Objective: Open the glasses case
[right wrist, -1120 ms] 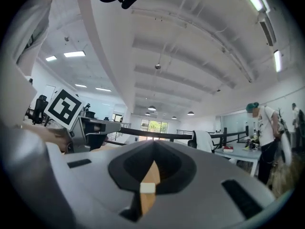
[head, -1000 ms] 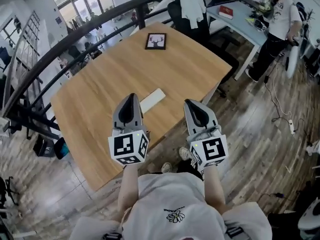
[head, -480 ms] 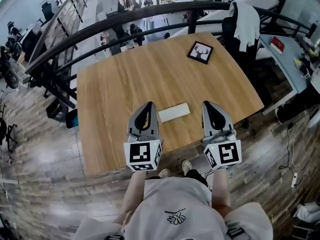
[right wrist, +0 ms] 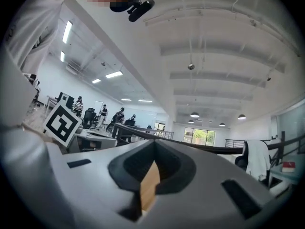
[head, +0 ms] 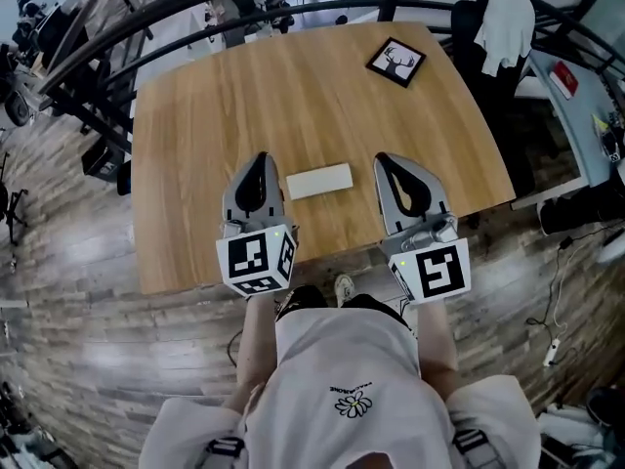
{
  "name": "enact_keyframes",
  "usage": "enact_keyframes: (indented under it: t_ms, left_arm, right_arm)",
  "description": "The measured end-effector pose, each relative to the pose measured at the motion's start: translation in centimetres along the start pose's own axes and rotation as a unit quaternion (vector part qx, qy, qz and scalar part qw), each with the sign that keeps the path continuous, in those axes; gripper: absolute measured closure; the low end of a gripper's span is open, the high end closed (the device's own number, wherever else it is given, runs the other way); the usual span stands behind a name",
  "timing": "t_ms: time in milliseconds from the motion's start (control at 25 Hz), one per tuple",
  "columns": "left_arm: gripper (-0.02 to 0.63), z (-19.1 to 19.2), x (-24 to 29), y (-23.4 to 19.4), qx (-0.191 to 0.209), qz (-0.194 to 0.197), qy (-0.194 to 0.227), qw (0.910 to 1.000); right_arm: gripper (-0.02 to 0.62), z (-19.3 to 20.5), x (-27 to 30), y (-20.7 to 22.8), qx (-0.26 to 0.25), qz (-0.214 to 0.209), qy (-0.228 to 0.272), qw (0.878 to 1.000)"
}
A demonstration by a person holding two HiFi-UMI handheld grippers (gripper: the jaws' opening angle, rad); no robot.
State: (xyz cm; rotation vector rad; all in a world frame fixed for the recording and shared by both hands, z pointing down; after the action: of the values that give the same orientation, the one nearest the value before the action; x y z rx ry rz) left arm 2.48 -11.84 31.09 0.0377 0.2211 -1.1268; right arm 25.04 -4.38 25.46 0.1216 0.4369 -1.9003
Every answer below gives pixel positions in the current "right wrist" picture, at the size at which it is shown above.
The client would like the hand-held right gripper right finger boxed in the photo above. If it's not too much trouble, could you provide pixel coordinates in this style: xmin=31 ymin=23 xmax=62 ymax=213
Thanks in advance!
xmin=142 ymin=139 xmax=275 ymax=229

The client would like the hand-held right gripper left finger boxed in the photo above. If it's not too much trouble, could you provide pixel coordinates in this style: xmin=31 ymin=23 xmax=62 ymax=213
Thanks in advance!
xmin=46 ymin=139 xmax=157 ymax=229

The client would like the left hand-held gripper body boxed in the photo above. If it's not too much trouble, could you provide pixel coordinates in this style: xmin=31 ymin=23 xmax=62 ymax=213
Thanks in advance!
xmin=42 ymin=91 xmax=118 ymax=154

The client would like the black office chair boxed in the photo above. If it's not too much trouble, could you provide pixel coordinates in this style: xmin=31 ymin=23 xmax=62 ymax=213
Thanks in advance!
xmin=81 ymin=107 xmax=99 ymax=130

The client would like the white whiteboard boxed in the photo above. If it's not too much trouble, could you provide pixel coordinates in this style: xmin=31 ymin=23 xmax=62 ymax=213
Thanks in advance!
xmin=94 ymin=100 xmax=104 ymax=119

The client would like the black metal railing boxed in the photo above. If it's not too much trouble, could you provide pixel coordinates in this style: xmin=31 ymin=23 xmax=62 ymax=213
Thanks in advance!
xmin=111 ymin=122 xmax=305 ymax=163

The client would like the black chair under cloth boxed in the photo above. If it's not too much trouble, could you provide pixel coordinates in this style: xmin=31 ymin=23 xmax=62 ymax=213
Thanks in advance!
xmin=234 ymin=139 xmax=273 ymax=184

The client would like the large window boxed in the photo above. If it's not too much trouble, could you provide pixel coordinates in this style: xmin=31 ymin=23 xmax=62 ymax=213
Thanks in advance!
xmin=184 ymin=127 xmax=216 ymax=146

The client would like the white cloth over chair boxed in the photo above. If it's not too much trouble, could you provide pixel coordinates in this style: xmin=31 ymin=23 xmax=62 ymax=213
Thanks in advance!
xmin=244 ymin=139 xmax=272 ymax=181

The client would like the grey-blue desk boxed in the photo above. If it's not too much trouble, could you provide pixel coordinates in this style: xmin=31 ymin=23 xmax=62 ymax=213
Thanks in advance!
xmin=268 ymin=158 xmax=305 ymax=192

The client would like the red book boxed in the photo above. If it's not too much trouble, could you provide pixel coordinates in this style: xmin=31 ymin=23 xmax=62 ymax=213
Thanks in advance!
xmin=281 ymin=161 xmax=296 ymax=173

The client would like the white t-shirt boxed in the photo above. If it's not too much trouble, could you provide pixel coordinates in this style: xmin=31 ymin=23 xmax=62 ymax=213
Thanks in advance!
xmin=4 ymin=0 xmax=83 ymax=75

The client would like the black head-worn camera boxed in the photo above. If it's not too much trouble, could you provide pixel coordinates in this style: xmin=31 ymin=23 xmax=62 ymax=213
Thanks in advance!
xmin=109 ymin=0 xmax=156 ymax=23

